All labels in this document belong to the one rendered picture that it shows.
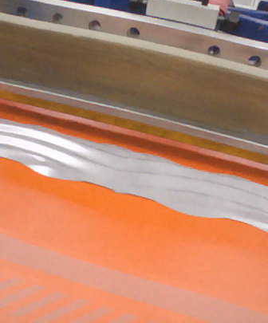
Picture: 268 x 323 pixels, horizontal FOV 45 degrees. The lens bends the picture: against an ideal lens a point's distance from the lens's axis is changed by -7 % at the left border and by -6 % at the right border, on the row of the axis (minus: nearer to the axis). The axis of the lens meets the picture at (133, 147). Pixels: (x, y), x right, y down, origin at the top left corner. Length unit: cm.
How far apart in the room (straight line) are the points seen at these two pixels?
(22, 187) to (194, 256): 15
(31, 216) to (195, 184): 15
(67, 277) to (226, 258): 12
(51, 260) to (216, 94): 21
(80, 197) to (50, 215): 3
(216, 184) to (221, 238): 6
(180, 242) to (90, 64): 20
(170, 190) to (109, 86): 12
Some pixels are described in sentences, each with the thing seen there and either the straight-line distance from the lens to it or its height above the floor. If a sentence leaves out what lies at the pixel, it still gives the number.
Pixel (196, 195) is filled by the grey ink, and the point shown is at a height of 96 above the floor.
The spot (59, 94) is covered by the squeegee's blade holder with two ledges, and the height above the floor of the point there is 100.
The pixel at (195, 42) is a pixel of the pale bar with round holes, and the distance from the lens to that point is 56.
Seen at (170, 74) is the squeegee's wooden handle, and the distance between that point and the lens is 33.
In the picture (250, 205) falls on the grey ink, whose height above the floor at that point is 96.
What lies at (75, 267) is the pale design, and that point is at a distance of 24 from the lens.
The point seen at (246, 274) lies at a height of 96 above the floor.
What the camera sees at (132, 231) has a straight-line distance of 26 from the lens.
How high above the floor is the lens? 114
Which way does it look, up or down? 32 degrees down
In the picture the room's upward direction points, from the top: 10 degrees clockwise
